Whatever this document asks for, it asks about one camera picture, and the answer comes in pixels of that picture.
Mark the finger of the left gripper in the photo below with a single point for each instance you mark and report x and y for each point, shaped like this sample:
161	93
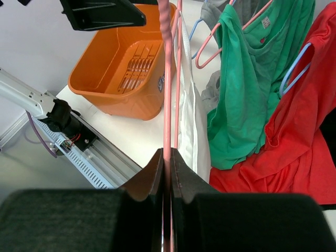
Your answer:
99	15

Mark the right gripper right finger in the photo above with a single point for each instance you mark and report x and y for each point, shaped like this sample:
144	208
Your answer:
206	220

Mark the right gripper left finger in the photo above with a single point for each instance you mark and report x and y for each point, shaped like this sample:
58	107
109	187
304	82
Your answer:
128	218

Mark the white tank top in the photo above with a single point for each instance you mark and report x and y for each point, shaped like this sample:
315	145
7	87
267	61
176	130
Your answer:
188	133

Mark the pink wire hanger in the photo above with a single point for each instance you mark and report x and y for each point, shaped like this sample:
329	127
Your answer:
168	33

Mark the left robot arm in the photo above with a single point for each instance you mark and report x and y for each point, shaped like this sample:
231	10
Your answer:
52	111

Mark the orange plastic basket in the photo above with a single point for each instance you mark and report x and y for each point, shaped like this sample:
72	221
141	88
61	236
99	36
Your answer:
121	72

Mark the red shirt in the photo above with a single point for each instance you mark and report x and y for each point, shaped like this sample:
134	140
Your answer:
290	160

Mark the black shirt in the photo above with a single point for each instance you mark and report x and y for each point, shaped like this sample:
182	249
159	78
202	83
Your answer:
327	129

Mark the green shirt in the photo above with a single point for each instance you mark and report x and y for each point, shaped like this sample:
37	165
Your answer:
253	63

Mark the aluminium front frame rail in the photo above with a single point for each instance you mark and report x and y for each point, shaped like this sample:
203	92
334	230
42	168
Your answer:
113	164

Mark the white slotted cable duct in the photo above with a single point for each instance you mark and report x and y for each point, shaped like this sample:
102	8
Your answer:
83	162

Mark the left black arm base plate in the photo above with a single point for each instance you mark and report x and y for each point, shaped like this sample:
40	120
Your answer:
77	134

